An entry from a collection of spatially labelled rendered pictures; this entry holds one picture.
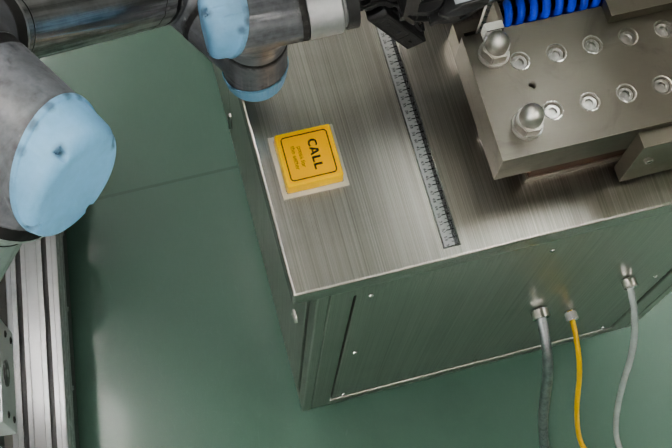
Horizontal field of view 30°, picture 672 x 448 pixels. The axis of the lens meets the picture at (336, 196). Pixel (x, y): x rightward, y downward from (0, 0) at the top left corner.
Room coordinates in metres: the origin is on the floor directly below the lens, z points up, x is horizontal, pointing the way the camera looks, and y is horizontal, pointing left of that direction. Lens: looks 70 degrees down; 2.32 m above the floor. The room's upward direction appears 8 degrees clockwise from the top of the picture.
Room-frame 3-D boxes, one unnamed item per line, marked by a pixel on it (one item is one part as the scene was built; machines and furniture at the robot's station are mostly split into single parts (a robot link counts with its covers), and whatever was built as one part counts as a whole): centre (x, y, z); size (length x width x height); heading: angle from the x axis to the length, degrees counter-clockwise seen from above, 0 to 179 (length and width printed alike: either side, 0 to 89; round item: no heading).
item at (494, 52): (0.67, -0.16, 1.05); 0.04 x 0.04 x 0.04
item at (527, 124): (0.59, -0.20, 1.05); 0.04 x 0.04 x 0.04
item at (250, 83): (0.65, 0.13, 1.01); 0.11 x 0.08 x 0.11; 54
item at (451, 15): (0.70, -0.09, 1.09); 0.09 x 0.05 x 0.02; 112
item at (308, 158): (0.56, 0.04, 0.91); 0.07 x 0.07 x 0.02; 23
